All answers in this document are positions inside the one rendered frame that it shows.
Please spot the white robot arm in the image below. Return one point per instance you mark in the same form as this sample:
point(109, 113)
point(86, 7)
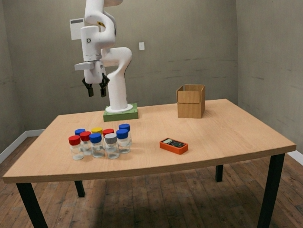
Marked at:
point(96, 46)

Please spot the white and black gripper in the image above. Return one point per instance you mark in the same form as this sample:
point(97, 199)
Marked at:
point(97, 75)

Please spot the brown cardboard box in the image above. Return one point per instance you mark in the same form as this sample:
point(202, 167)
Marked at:
point(191, 102)

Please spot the orange digital multimeter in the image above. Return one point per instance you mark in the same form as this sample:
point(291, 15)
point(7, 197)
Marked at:
point(174, 146)

